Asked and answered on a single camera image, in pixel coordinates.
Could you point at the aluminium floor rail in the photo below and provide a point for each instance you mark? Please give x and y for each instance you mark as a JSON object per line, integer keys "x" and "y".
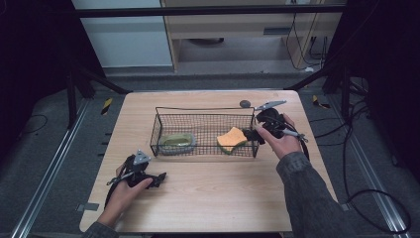
{"x": 49, "y": 168}
{"x": 369, "y": 172}

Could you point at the person's right hand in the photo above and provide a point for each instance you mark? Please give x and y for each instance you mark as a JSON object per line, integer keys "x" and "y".
{"x": 284, "y": 142}

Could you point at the green and grey soap dish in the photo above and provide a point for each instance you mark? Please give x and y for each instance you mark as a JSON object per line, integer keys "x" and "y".
{"x": 177, "y": 142}

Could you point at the light wooden desk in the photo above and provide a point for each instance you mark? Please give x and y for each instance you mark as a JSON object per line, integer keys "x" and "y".
{"x": 231, "y": 26}

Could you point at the white cabinet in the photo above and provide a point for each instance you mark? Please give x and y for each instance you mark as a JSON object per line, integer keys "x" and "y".
{"x": 125, "y": 39}

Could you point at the black horizontal bar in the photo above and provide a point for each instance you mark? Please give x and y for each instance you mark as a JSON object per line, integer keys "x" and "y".
{"x": 198, "y": 11}

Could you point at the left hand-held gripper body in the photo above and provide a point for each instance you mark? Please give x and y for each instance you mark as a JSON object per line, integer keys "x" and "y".
{"x": 135, "y": 172}

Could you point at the person's left hand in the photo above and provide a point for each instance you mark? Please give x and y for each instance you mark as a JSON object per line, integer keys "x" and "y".
{"x": 124, "y": 196}

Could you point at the yellow and black tape strip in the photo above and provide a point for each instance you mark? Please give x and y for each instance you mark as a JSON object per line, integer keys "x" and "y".
{"x": 106, "y": 106}
{"x": 318, "y": 102}

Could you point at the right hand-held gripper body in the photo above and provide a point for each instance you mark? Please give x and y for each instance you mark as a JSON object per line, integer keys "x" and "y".
{"x": 272, "y": 122}

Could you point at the black metal stand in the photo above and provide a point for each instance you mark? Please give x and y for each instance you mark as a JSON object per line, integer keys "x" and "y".
{"x": 71, "y": 99}
{"x": 343, "y": 92}

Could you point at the grey tape piece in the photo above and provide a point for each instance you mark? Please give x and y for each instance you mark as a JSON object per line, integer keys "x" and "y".
{"x": 87, "y": 207}
{"x": 345, "y": 207}

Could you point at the grey round disc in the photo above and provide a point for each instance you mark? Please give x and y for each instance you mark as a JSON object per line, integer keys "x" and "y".
{"x": 245, "y": 103}

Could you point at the yellow and green sponge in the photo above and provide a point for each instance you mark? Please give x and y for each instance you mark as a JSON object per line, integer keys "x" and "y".
{"x": 232, "y": 138}

